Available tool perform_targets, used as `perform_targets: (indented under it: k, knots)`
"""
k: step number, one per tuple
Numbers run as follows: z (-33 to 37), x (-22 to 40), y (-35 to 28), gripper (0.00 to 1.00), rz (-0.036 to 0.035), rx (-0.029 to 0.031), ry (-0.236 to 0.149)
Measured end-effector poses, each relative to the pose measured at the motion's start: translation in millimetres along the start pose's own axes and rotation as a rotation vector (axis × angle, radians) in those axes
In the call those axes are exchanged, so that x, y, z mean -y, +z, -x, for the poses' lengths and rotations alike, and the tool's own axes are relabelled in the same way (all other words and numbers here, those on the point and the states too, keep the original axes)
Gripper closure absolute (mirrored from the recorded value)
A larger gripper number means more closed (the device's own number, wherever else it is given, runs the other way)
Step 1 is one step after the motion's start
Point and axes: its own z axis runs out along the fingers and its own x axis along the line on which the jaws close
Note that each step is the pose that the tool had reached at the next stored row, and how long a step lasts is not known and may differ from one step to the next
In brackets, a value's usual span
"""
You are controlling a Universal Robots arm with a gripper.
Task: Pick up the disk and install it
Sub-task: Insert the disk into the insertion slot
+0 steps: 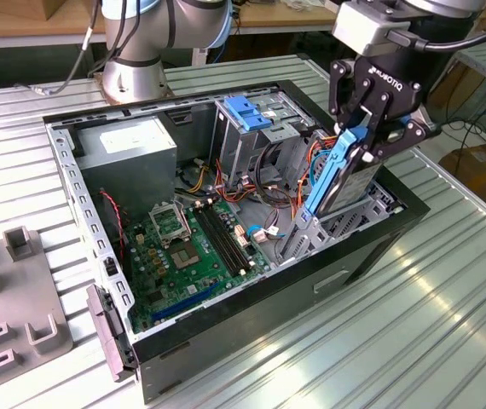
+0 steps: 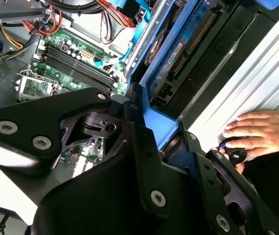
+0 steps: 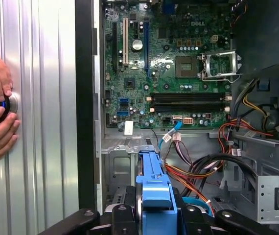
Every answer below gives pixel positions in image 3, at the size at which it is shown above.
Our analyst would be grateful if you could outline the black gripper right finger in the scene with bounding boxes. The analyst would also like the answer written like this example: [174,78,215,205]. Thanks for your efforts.
[181,204,279,235]

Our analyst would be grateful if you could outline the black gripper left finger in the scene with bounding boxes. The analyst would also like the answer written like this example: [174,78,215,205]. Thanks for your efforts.
[38,204,137,235]

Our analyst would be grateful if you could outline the light blue data wire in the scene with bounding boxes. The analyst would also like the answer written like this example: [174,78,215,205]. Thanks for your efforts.
[182,196,215,218]

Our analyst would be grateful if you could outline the hard disk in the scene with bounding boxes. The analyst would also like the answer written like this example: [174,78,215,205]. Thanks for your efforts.
[112,144,183,235]

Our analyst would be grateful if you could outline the orange red power wire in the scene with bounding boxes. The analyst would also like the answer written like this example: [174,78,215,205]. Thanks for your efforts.
[163,163,225,213]

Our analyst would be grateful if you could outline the silver disk bay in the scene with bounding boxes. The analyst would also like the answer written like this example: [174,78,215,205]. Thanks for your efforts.
[100,137,164,235]

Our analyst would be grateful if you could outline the person's right hand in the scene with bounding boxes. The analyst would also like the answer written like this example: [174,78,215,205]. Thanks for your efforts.
[0,107,22,167]

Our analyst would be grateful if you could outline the silver optical drive cage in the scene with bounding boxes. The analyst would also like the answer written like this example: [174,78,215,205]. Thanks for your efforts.
[234,132,279,235]

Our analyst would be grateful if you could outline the black open PC case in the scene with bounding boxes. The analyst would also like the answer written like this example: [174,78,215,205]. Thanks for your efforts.
[75,0,279,235]

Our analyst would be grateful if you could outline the black RAM slot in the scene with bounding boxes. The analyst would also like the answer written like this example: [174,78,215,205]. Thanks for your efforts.
[151,102,226,107]
[151,107,226,112]
[151,92,226,96]
[151,96,226,101]

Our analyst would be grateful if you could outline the thin metal locking lever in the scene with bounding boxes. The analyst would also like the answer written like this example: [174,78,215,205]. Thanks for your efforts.
[201,73,243,83]

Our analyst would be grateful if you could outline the metal socket cover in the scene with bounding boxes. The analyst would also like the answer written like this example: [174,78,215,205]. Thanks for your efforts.
[197,48,242,81]

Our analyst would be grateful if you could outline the green motherboard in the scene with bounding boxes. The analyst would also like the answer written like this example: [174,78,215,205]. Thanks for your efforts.
[104,0,233,129]

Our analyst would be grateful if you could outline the CPU socket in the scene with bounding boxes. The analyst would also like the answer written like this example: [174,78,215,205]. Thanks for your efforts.
[174,55,199,79]

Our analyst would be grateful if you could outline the long black expansion slot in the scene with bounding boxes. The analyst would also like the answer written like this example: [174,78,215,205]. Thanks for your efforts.
[112,21,118,73]

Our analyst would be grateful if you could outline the blue expansion slot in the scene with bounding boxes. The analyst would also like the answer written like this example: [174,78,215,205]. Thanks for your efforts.
[143,21,150,77]

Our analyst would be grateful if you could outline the silver coin cell battery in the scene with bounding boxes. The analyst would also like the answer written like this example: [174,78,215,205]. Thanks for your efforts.
[132,39,144,51]

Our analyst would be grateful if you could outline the white expansion slot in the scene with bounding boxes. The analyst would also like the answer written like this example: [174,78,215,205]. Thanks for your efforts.
[122,17,129,67]

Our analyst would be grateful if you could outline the grey power supply unit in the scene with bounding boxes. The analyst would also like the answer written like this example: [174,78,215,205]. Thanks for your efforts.
[232,0,279,74]

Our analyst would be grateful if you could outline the black wire bundle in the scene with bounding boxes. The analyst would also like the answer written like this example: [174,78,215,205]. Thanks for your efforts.
[186,153,259,196]

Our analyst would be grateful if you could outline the red wire bundle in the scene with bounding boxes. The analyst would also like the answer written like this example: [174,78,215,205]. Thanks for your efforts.
[217,121,275,154]

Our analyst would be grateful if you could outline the purple wires white plug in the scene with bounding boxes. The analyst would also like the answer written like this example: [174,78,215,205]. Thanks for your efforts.
[170,133,194,167]

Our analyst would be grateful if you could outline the blue wire with white label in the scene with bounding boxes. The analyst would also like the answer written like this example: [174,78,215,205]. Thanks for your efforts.
[159,119,183,150]

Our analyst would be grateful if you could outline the yellow power wires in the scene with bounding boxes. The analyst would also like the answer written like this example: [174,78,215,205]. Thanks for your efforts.
[242,80,279,133]

